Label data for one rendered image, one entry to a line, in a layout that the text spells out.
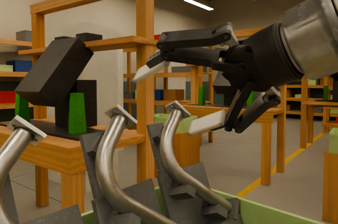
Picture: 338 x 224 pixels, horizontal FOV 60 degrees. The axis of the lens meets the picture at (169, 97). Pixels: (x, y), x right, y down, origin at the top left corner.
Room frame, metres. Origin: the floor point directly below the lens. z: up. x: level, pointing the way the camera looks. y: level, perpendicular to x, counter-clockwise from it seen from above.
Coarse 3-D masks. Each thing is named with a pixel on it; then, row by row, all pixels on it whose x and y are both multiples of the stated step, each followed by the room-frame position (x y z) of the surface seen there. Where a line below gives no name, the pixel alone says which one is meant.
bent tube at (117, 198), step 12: (120, 108) 0.55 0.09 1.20; (120, 120) 0.55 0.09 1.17; (132, 120) 0.56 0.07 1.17; (108, 132) 0.53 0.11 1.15; (120, 132) 0.54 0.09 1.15; (108, 144) 0.51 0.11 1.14; (96, 156) 0.50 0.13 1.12; (108, 156) 0.50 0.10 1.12; (96, 168) 0.49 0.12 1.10; (108, 168) 0.49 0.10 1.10; (108, 180) 0.48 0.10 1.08; (108, 192) 0.48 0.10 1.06; (120, 192) 0.49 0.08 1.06; (120, 204) 0.48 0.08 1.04; (132, 204) 0.49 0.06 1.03; (144, 216) 0.51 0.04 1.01; (156, 216) 0.52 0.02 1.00
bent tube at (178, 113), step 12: (168, 108) 0.71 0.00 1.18; (180, 108) 0.70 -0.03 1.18; (168, 120) 0.68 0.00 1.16; (180, 120) 0.69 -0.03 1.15; (168, 132) 0.65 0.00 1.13; (168, 144) 0.63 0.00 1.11; (168, 156) 0.62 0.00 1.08; (168, 168) 0.62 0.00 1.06; (180, 168) 0.63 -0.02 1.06; (180, 180) 0.62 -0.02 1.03; (192, 180) 0.64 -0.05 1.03; (204, 192) 0.65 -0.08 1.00; (216, 204) 0.66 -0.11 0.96; (228, 204) 0.68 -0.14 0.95
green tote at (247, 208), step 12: (156, 192) 0.77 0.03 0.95; (216, 192) 0.75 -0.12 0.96; (240, 204) 0.70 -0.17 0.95; (252, 204) 0.67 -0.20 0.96; (84, 216) 0.61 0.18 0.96; (240, 216) 0.70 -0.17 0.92; (252, 216) 0.67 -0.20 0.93; (264, 216) 0.65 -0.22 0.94; (276, 216) 0.63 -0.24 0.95; (288, 216) 0.62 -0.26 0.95; (300, 216) 0.61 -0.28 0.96
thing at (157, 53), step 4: (164, 36) 0.39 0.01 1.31; (156, 52) 0.42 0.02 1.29; (160, 52) 0.40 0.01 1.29; (152, 56) 0.42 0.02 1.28; (156, 56) 0.41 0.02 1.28; (160, 56) 0.40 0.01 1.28; (148, 60) 0.42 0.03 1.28; (152, 60) 0.41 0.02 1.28; (156, 60) 0.41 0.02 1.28; (160, 60) 0.41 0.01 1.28; (148, 64) 0.42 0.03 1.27; (152, 64) 0.42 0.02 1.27; (156, 64) 0.42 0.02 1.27
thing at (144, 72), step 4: (160, 64) 0.41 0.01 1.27; (164, 64) 0.40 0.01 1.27; (168, 64) 0.40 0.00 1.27; (140, 68) 0.45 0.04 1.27; (144, 68) 0.44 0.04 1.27; (148, 68) 0.43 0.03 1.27; (152, 68) 0.42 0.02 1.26; (156, 68) 0.41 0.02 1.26; (160, 68) 0.41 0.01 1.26; (140, 72) 0.44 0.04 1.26; (144, 72) 0.43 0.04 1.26; (148, 72) 0.42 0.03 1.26; (152, 72) 0.42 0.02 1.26; (156, 72) 0.42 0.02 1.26; (136, 76) 0.44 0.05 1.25; (140, 76) 0.43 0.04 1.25; (144, 76) 0.43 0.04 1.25; (148, 76) 0.43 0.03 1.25; (136, 80) 0.44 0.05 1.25; (140, 80) 0.43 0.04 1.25
